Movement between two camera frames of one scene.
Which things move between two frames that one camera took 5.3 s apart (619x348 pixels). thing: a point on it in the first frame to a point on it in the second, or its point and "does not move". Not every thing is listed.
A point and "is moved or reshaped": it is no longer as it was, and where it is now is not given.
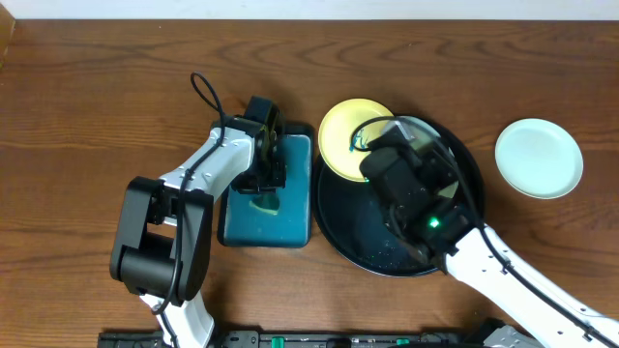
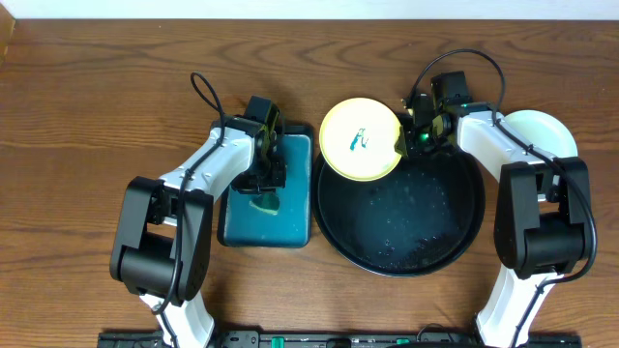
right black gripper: [442, 164] to [411, 150]
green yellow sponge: [266, 202] does not move
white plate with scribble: [422, 132] is moved or reshaped
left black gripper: [264, 185] does not move
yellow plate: [336, 130] does not move
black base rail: [300, 339] does not move
